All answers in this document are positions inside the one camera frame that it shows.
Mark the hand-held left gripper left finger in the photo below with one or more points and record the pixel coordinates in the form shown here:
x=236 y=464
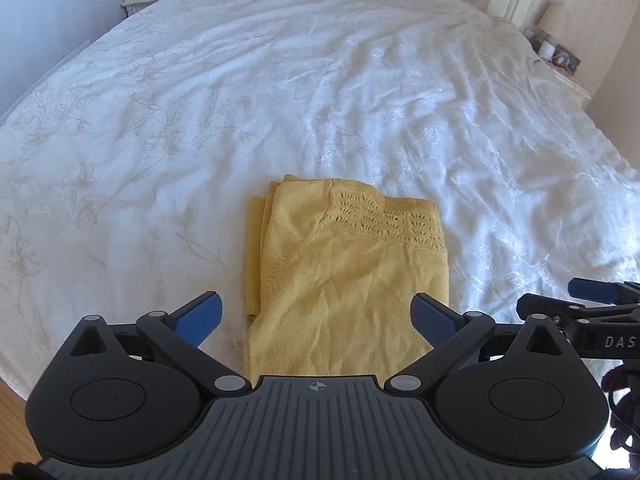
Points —
x=202 y=316

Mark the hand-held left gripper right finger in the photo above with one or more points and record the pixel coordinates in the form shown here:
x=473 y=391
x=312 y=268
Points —
x=432 y=317

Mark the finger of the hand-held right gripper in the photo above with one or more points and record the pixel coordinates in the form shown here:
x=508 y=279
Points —
x=545 y=306
x=592 y=290

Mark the yellow knit sweater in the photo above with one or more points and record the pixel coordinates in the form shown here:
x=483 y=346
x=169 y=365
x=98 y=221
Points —
x=345 y=285

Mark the white floral bedspread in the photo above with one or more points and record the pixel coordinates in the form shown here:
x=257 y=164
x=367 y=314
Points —
x=250 y=110

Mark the white cup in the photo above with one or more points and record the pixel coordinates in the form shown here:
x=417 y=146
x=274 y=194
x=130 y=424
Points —
x=547 y=49

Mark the beige table lamp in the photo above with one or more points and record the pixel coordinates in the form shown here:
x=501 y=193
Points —
x=552 y=21

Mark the small dark picture frame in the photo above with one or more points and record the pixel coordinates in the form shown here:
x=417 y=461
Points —
x=567 y=60

